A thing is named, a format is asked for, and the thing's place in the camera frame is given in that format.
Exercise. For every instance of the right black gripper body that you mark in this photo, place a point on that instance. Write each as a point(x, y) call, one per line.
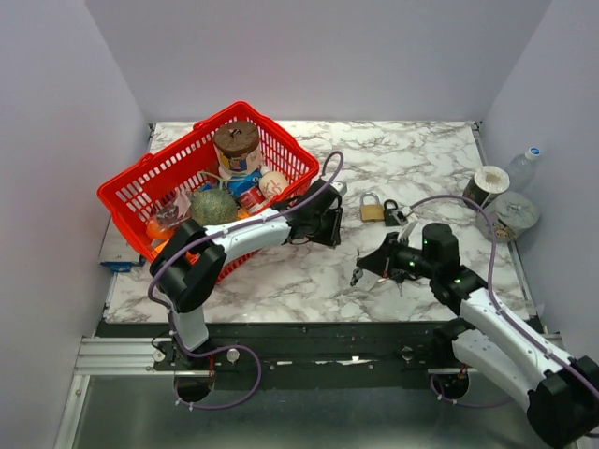
point(409, 258)

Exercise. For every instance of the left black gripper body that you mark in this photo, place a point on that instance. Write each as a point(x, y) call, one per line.
point(325, 229)

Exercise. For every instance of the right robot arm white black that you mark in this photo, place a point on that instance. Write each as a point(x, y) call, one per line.
point(558, 393)

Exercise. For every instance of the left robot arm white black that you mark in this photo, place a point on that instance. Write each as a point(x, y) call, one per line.
point(187, 270)

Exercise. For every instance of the black-headed key bunch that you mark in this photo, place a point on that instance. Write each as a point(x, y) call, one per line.
point(399, 279)

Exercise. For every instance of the black padlock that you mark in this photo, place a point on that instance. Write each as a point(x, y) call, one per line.
point(393, 215)

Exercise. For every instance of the large brass padlock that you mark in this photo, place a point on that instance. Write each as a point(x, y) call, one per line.
point(371, 209)

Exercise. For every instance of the green netted melon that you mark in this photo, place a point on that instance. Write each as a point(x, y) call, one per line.
point(213, 207)

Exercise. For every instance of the brown-lid ice cream cup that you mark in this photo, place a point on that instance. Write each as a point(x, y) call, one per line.
point(238, 149)

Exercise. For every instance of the grey-wrapped toilet paper roll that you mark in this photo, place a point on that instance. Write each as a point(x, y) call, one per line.
point(511, 214)

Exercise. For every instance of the clear plastic water bottle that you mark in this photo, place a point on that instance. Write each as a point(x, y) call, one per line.
point(521, 169)

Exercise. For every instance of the orange fruit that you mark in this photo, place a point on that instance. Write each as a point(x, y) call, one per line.
point(157, 233)

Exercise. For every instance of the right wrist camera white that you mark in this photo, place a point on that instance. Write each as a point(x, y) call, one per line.
point(407, 231)

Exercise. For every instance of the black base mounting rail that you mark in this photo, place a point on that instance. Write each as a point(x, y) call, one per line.
point(286, 356)

